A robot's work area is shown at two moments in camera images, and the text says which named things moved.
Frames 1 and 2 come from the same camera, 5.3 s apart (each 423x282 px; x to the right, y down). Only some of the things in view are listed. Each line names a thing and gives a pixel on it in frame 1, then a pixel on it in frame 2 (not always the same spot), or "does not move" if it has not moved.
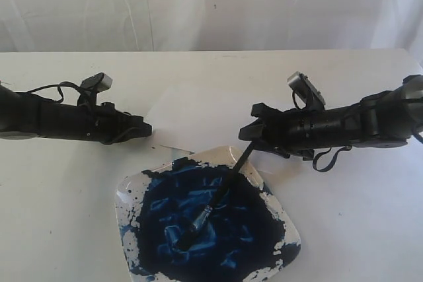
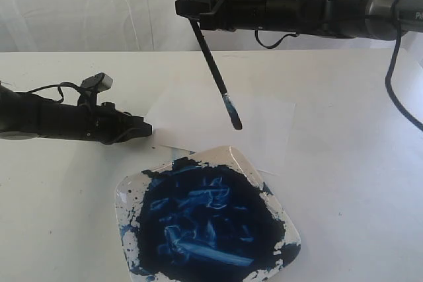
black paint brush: (205, 213) → (232, 110)
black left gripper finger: (144, 131) does not move
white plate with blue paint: (248, 238) does not move
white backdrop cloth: (159, 8) does not move
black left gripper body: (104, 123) does not move
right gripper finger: (262, 110) → (195, 5)
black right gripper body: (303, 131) → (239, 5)
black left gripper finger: (136, 121) does not move
